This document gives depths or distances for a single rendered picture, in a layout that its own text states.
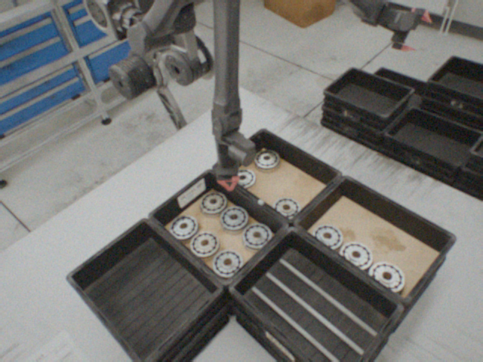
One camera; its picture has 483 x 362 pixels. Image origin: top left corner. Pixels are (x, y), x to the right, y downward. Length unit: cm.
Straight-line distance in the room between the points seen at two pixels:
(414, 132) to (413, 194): 82
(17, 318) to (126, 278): 41
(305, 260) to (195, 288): 37
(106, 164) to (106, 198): 121
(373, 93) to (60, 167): 215
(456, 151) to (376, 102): 49
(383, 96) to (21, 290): 205
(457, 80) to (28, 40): 254
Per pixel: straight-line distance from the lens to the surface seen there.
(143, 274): 145
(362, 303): 136
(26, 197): 311
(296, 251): 143
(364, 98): 259
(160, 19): 121
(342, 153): 192
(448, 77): 285
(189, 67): 165
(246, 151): 111
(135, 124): 334
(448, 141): 258
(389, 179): 185
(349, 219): 152
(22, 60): 299
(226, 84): 107
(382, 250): 147
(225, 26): 103
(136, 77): 210
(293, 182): 161
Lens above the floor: 204
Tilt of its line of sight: 48 degrees down
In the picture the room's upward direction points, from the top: 6 degrees counter-clockwise
